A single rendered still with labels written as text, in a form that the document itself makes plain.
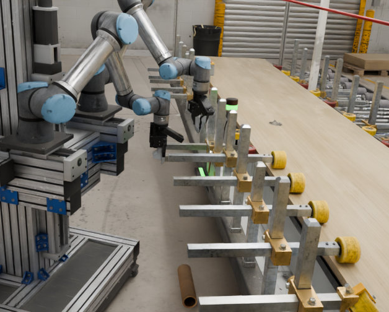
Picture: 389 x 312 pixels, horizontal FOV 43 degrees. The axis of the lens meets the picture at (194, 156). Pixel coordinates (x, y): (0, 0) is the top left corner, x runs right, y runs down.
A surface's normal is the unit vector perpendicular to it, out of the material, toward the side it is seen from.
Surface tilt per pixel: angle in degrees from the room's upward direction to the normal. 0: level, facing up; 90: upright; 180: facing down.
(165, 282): 0
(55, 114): 94
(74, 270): 0
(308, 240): 90
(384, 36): 90
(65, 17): 90
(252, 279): 0
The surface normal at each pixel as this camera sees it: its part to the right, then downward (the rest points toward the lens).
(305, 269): 0.12, 0.37
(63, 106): 0.67, 0.38
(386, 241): 0.06, -0.93
